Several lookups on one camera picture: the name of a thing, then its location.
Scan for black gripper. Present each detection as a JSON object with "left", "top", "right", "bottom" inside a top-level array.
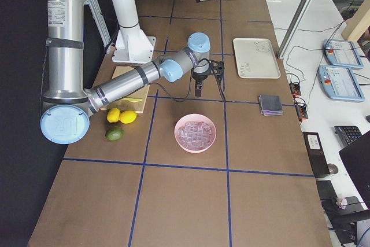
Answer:
[{"left": 192, "top": 59, "right": 225, "bottom": 102}]

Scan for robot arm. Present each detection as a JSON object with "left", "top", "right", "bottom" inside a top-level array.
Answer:
[{"left": 40, "top": 0, "right": 224, "bottom": 145}]

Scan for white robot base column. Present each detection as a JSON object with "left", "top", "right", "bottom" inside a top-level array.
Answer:
[{"left": 112, "top": 0, "right": 156, "bottom": 64}]

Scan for ice cubes in bowl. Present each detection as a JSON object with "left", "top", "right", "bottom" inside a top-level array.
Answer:
[{"left": 175, "top": 121, "right": 214, "bottom": 151}]

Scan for cream bear tray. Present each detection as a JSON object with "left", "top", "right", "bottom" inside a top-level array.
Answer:
[{"left": 233, "top": 38, "right": 281, "bottom": 79}]

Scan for pink bowl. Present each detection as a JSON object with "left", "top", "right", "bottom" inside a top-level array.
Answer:
[{"left": 174, "top": 113, "right": 217, "bottom": 153}]

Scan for folded grey cloth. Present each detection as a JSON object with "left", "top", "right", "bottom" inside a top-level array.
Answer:
[{"left": 258, "top": 95, "right": 283, "bottom": 116}]

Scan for wooden cutting board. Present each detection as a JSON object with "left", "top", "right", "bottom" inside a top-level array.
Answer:
[{"left": 95, "top": 66, "right": 149, "bottom": 113}]

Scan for yellow plastic knife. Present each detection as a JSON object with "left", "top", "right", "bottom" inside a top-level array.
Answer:
[{"left": 122, "top": 97, "right": 143, "bottom": 103}]

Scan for upper orange circuit board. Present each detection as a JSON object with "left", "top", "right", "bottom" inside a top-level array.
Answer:
[{"left": 289, "top": 82, "right": 301, "bottom": 97}]

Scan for orange circuit board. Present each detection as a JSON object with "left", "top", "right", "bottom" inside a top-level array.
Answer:
[
  {"left": 289, "top": 82, "right": 301, "bottom": 97},
  {"left": 294, "top": 97, "right": 308, "bottom": 122}
]

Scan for yellow lemon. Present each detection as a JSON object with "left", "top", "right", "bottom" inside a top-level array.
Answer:
[
  {"left": 119, "top": 110, "right": 137, "bottom": 124},
  {"left": 106, "top": 108, "right": 121, "bottom": 123}
]

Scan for lower orange circuit board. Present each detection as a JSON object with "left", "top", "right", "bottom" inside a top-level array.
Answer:
[{"left": 294, "top": 97, "right": 308, "bottom": 122}]

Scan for green avocado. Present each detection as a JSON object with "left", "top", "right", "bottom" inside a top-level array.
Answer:
[{"left": 105, "top": 126, "right": 124, "bottom": 141}]

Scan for lower teach pendant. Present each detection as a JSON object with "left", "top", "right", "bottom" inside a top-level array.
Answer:
[{"left": 318, "top": 65, "right": 365, "bottom": 102}]

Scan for teach pendant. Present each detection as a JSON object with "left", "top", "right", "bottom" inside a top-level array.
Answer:
[
  {"left": 323, "top": 39, "right": 364, "bottom": 69},
  {"left": 318, "top": 65, "right": 365, "bottom": 102}
]

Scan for black box with label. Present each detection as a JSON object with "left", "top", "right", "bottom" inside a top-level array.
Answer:
[{"left": 302, "top": 131, "right": 330, "bottom": 178}]

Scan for upper teach pendant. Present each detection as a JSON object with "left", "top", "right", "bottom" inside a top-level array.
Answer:
[{"left": 323, "top": 39, "right": 364, "bottom": 69}]

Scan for black keyboard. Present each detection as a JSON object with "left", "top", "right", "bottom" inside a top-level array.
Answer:
[{"left": 334, "top": 126, "right": 362, "bottom": 146}]

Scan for computer mouse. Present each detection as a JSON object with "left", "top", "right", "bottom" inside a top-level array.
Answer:
[{"left": 327, "top": 163, "right": 339, "bottom": 175}]

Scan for black laptop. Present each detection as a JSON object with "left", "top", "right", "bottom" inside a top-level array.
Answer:
[{"left": 339, "top": 131, "right": 370, "bottom": 203}]

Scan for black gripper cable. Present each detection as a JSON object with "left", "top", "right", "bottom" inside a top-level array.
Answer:
[{"left": 149, "top": 37, "right": 213, "bottom": 103}]

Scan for aluminium frame post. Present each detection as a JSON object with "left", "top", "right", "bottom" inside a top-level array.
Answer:
[{"left": 277, "top": 0, "right": 313, "bottom": 60}]

